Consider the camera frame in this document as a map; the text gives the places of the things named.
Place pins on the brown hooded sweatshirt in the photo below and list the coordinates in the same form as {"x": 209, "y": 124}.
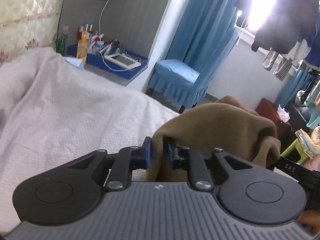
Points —
{"x": 227, "y": 124}

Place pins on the white tablet device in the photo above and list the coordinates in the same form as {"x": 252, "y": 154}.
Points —
{"x": 123, "y": 61}

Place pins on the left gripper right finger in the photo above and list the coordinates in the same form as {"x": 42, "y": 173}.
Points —
{"x": 191, "y": 161}

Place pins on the quilted cream headboard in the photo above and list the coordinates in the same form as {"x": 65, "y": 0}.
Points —
{"x": 28, "y": 24}

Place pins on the black hanging jacket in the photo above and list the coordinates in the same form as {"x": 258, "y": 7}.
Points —
{"x": 279, "y": 24}

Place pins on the green bottle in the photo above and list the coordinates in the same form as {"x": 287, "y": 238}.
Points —
{"x": 60, "y": 46}

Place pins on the white textured bed sheet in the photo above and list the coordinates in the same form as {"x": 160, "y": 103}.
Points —
{"x": 53, "y": 112}

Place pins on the blue covered chair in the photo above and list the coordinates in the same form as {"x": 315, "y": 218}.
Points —
{"x": 184, "y": 85}

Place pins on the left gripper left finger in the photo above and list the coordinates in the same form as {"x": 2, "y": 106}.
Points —
{"x": 123, "y": 163}

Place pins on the orange bottle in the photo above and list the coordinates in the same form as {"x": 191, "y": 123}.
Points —
{"x": 82, "y": 47}

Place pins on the striped sleeve cuff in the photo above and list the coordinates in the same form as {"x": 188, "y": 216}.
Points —
{"x": 283, "y": 69}
{"x": 270, "y": 59}

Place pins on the person's left hand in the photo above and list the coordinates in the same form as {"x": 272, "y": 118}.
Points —
{"x": 312, "y": 219}

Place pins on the lime green stool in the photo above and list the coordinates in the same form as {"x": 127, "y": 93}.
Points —
{"x": 295, "y": 153}

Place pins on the red suitcase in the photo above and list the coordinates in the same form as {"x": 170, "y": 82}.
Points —
{"x": 267, "y": 110}

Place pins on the blue curtain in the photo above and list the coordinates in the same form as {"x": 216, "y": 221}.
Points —
{"x": 203, "y": 26}

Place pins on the blue hanging garment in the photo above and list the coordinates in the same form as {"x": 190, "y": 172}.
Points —
{"x": 313, "y": 42}

